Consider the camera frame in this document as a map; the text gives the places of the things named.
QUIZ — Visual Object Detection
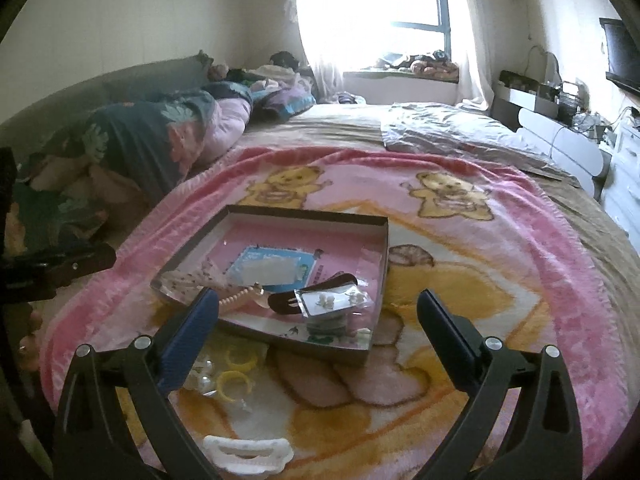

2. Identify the pink bear printed blanket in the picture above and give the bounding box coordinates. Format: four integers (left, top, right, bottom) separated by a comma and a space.
37, 146, 633, 480

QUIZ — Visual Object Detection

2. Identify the window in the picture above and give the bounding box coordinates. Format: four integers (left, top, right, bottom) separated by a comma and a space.
320, 0, 453, 73

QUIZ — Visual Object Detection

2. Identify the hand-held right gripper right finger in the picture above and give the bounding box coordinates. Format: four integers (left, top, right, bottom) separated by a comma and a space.
416, 288, 585, 480

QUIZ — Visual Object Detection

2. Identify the dark cardboard box tray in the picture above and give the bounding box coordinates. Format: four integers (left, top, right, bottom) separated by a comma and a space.
149, 204, 391, 367

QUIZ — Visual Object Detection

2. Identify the purple pillow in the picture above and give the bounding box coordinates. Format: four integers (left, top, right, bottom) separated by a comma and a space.
259, 84, 318, 122

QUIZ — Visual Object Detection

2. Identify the brown oval hair clip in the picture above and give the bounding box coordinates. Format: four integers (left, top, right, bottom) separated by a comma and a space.
266, 270, 360, 317

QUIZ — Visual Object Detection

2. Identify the grey green headboard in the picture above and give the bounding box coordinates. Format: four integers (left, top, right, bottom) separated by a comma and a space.
0, 51, 215, 161

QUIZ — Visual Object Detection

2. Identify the pile of stuffed toys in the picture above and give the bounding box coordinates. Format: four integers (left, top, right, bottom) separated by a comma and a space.
374, 50, 460, 78

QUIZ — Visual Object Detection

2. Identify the dark floral quilt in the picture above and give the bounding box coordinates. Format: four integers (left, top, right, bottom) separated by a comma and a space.
7, 82, 253, 257

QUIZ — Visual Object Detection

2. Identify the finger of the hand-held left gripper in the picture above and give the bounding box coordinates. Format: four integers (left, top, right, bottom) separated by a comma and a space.
10, 243, 117, 288

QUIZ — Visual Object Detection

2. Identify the black and white storage box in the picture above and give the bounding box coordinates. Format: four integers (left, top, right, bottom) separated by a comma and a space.
492, 70, 576, 118

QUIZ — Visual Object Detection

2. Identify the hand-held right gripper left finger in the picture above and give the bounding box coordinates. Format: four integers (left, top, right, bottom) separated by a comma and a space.
52, 287, 221, 480

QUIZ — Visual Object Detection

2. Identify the white sheer curtain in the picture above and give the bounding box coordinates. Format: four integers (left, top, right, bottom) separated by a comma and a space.
445, 0, 496, 111
287, 0, 351, 103

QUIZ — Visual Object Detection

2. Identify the beige beaded hair clip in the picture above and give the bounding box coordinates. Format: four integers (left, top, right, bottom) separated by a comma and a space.
219, 284, 268, 308

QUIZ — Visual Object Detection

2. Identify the grey crumpled sheet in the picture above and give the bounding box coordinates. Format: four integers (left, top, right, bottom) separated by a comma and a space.
381, 102, 578, 177

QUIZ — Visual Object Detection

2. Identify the white drawer dresser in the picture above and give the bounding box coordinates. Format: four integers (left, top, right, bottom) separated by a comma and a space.
601, 119, 640, 233

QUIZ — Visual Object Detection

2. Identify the black wall television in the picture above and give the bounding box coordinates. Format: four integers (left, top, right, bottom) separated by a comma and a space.
599, 17, 640, 97

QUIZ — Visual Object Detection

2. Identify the white dotted bow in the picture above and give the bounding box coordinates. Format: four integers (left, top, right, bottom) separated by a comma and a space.
159, 259, 228, 307

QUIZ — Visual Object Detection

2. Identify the large white hair claw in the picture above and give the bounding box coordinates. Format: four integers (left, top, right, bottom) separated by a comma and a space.
201, 434, 295, 475

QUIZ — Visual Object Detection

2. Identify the small white claw clip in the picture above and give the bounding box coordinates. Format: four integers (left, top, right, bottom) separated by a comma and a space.
183, 354, 222, 393

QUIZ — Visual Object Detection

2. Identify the clear earring packet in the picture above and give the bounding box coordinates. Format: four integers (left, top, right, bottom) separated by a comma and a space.
294, 282, 375, 319

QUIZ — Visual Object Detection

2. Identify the person's left hand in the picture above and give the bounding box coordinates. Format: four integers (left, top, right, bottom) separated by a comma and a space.
16, 309, 45, 373

